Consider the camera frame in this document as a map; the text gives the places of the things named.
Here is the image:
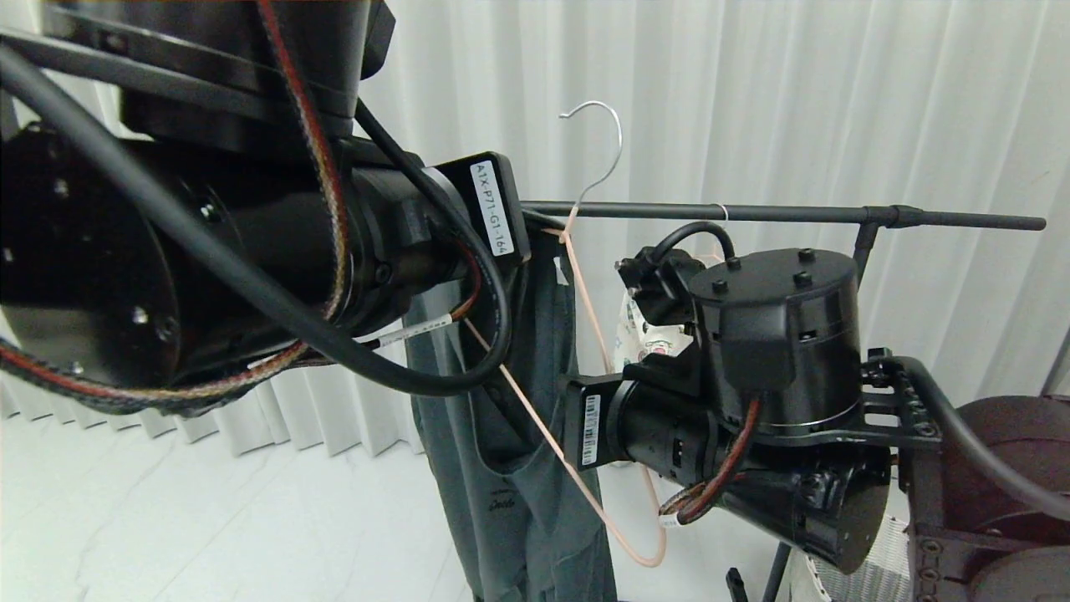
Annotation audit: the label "dark teal garment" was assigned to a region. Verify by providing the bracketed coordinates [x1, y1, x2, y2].
[405, 224, 619, 602]

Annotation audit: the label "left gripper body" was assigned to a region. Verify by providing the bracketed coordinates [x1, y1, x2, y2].
[0, 121, 533, 399]

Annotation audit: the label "white curtain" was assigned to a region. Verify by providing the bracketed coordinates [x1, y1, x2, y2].
[0, 0, 1070, 457]

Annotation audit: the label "white laundry basket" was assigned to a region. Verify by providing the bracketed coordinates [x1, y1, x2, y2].
[786, 512, 914, 602]

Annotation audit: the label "black clothes rack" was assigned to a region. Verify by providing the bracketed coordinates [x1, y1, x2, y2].
[518, 199, 1047, 602]

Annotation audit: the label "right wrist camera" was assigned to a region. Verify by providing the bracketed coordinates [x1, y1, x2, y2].
[615, 220, 739, 395]

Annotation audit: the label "cream printed shorts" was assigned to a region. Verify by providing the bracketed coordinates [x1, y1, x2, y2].
[613, 287, 696, 375]

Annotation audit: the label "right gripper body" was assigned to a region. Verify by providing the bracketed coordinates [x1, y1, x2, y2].
[561, 373, 893, 575]

